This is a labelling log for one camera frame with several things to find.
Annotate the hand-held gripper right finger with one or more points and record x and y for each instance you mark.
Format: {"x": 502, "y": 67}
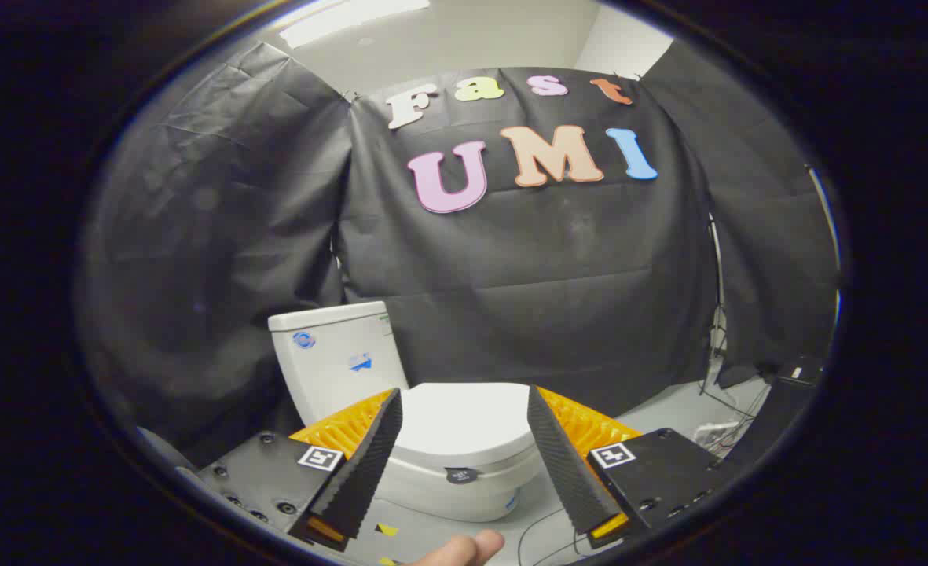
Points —
{"x": 562, "y": 464}

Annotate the white toilet tank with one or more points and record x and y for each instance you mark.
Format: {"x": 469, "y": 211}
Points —
{"x": 330, "y": 369}

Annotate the black box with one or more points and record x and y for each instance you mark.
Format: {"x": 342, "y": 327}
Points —
{"x": 774, "y": 409}

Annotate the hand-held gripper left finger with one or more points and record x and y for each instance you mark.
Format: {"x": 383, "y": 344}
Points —
{"x": 365, "y": 472}

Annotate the black backdrop cloth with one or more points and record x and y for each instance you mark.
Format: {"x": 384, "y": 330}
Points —
{"x": 550, "y": 275}

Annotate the thin metal backdrop stand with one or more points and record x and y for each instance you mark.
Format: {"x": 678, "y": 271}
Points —
{"x": 719, "y": 275}

